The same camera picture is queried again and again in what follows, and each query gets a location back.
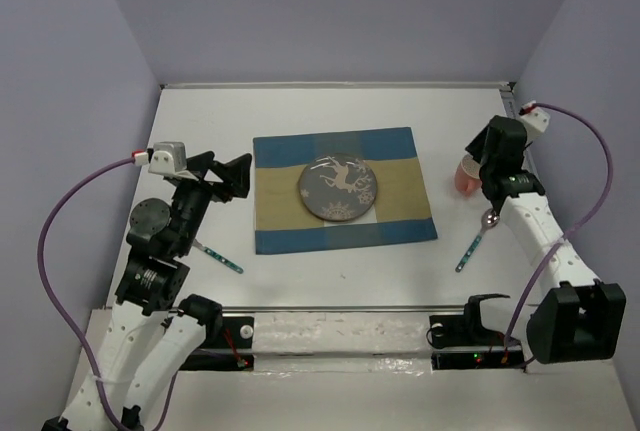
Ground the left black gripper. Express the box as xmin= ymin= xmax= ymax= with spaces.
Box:
xmin=173 ymin=149 xmax=253 ymax=253

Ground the pink cup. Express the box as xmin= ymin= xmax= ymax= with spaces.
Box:
xmin=454 ymin=153 xmax=482 ymax=197

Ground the blue beige placemat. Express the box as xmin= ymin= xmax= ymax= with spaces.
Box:
xmin=254 ymin=127 xmax=438 ymax=255

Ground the grey patterned plate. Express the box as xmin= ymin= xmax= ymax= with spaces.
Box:
xmin=298 ymin=153 xmax=378 ymax=222

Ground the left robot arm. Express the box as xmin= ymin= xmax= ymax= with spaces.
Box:
xmin=37 ymin=142 xmax=252 ymax=430

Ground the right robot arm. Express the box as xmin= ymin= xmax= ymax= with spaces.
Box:
xmin=460 ymin=106 xmax=626 ymax=364

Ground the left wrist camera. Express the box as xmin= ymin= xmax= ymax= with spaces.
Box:
xmin=132 ymin=141 xmax=187 ymax=177

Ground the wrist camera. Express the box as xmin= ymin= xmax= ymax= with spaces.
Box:
xmin=132 ymin=141 xmax=187 ymax=177
xmin=517 ymin=101 xmax=550 ymax=144

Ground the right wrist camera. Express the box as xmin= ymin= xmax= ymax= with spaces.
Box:
xmin=517 ymin=101 xmax=550 ymax=144

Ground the spoon with green handle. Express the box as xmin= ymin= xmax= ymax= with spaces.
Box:
xmin=455 ymin=209 xmax=500 ymax=273

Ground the fork with green handle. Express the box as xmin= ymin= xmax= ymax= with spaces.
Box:
xmin=193 ymin=240 xmax=244 ymax=274

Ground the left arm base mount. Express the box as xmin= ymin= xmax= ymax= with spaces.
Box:
xmin=180 ymin=315 xmax=255 ymax=372

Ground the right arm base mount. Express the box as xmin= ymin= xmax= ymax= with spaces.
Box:
xmin=425 ymin=293 xmax=532 ymax=371

